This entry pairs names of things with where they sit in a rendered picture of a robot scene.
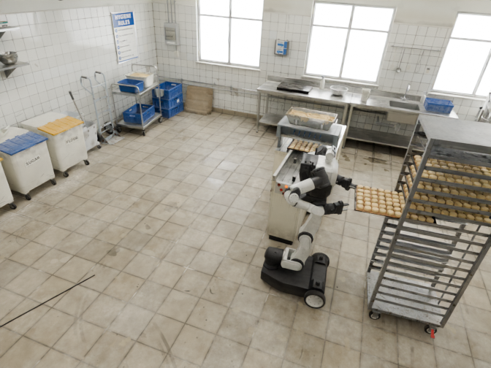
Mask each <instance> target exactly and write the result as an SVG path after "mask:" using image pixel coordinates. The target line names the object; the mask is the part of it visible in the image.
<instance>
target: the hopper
mask: <svg viewBox="0 0 491 368"><path fill-rule="evenodd" d="M291 112H300V113H308V112H309V113H311V114H312V115H319V116H320V115H329V116H330V117H331V118H334V119H336V117H337V115H338V114H334V113H329V112H321V111H317V110H309V109H304V108H299V107H291V108H290V109H289V110H288V112H287V113H286V116H287V118H288V119H289V123H290V124H294V125H298V126H306V127H310V128H314V129H321V130H325V131H329V129H330V127H331V125H332V124H333V123H334V121H335V120H334V121H333V122H332V121H327V120H319V119H315V118H307V117H303V116H299V115H291Z"/></svg>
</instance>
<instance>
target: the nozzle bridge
mask: <svg viewBox="0 0 491 368"><path fill-rule="evenodd" d="M294 130H295V136H293V133H294ZM341 130H342V126H339V125H334V124H332V125H331V127H330V129H329V131H325V130H321V129H314V128H310V127H306V126H298V125H294V124H290V123H289V119H288V118H287V116H284V117H283V118H282V120H281V121H280V122H279V123H278V125H277V132H276V136H277V137H278V145H277V147H280V146H282V144H283V137H288V138H292V139H298V140H302V141H306V142H313V143H316V144H320V145H327V146H331V147H332V146H333V145H334V146H335V147H336V151H337V148H338V141H339V139H340V134H341ZM299 131H300V137H298V134H299ZM304 133H305V138H303V134H304ZM310 133H311V138H310V139H308V136H309V134H310ZM314 134H316V139H315V140H313V138H314ZM320 135H321V141H319V137H320Z"/></svg>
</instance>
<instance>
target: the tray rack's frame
mask: <svg viewBox="0 0 491 368"><path fill-rule="evenodd" d="M419 121H420V123H421V125H422V128H423V129H424V131H425V134H426V136H427V138H428V140H429V138H430V137H435V142H434V143H438V144H443V145H452V146H458V147H467V148H472V149H477V150H487V151H491V123H481V122H476V121H469V120H459V119H453V118H442V117H436V116H431V115H424V116H421V115H420V116H419ZM490 247H491V233H490V235H489V237H488V238H487V241H486V242H485V244H484V246H483V248H482V249H481V251H480V253H479V255H478V256H477V258H476V260H475V261H474V263H473V266H472V267H471V269H470V271H469V273H468V274H467V276H466V278H465V279H464V281H463V284H462V285H461V286H460V289H459V290H458V292H457V294H456V295H455V297H454V299H453V301H452V303H451V304H450V306H449V308H448V310H447V311H446V313H445V315H444V317H443V318H442V316H439V315H433V314H430V313H425V312H422V311H418V310H412V309H409V308H406V307H401V306H397V305H394V304H389V303H386V302H380V301H377V300H374V303H373V306H372V308H371V310H372V311H373V314H372V317H373V318H377V317H378V314H381V313H385V314H388V315H393V316H397V317H400V318H405V319H409V320H412V321H417V322H420V323H426V324H428V325H429V327H430V328H432V329H434V331H435V329H438V327H440V328H444V326H445V325H446V322H447V321H448V320H449V317H450V316H451V314H452V313H453V311H454V309H455V307H456V306H457V303H458V302H459V300H460V299H461V297H462V295H463V294H464V292H465V290H466V288H467V287H468V285H469V283H470V281H471V280H472V278H473V276H474V275H475V273H476V271H477V269H478V268H479V266H480V264H481V262H482V261H483V259H484V257H485V256H486V254H487V252H488V250H489V249H490ZM379 274H380V272H374V271H370V272H367V297H368V304H369V301H370V297H371V296H372V293H373V290H374V288H375V285H376V284H375V283H376V282H377V279H378V275H379ZM384 277H390V278H393V279H396V280H402V281H406V282H410V283H415V284H419V285H424V286H428V287H431V288H435V285H436V283H431V285H430V284H427V283H421V282H418V281H415V280H409V279H405V278H401V277H396V276H392V275H387V274H384ZM381 284H384V285H390V286H394V287H397V288H402V289H406V290H409V291H415V292H418V293H422V294H427V295H431V296H437V295H436V292H435V291H431V290H427V289H424V288H418V287H415V286H412V285H406V284H402V283H396V282H393V281H390V280H384V279H382V281H381ZM379 291H383V292H386V293H389V294H394V295H398V296H404V297H407V298H410V299H415V300H419V301H423V302H428V303H431V304H436V305H439V304H440V302H441V301H440V300H439V301H438V300H437V299H431V298H427V297H424V296H419V295H415V294H410V293H406V292H403V291H397V290H394V289H391V288H385V287H381V286H380V287H379ZM376 298H379V299H385V300H388V301H391V302H397V303H400V304H405V305H408V306H412V307H418V308H421V309H424V310H429V311H433V312H436V313H441V310H440V308H437V307H431V306H428V305H425V304H420V303H416V302H411V301H407V300H404V299H398V298H395V297H392V296H387V295H383V294H377V295H376ZM430 328H429V329H428V331H429V332H431V329H430Z"/></svg>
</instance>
